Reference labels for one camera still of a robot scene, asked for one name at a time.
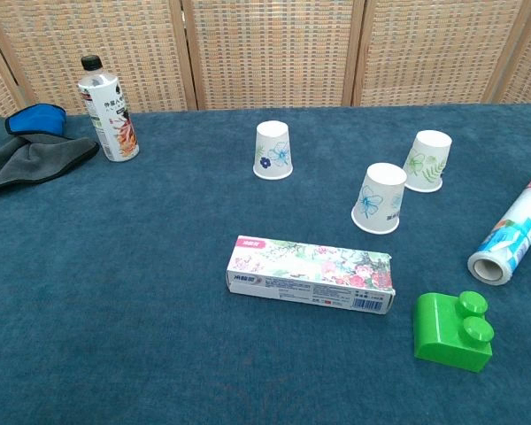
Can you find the woven folding screen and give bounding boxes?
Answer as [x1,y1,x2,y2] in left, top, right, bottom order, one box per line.
[0,0,531,120]

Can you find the grey cloth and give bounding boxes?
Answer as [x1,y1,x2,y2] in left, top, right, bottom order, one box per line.
[0,132,101,207]

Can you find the white bottle black cap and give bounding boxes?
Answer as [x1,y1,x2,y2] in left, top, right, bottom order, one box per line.
[78,55,141,163]

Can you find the floral toothpaste box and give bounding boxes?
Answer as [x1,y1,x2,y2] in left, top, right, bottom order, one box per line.
[226,235,397,315]

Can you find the green toy building block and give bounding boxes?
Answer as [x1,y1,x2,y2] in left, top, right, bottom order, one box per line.
[413,290,496,373]

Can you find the blue cloth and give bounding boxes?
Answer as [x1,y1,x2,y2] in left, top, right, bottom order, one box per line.
[4,103,67,136]

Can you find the paper cup light blue flower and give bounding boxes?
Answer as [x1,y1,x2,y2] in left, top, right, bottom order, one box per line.
[350,162,408,235]

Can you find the teal table mat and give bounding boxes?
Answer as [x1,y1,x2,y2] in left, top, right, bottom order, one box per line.
[0,104,531,425]

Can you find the paper cup green leaves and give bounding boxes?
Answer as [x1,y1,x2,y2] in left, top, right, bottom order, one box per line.
[402,129,453,193]

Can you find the paper cup dark blue flower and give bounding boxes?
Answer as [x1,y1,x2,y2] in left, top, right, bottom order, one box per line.
[252,120,294,181]

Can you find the plastic wrap roll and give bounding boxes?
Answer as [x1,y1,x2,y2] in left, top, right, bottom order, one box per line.
[466,161,531,286]

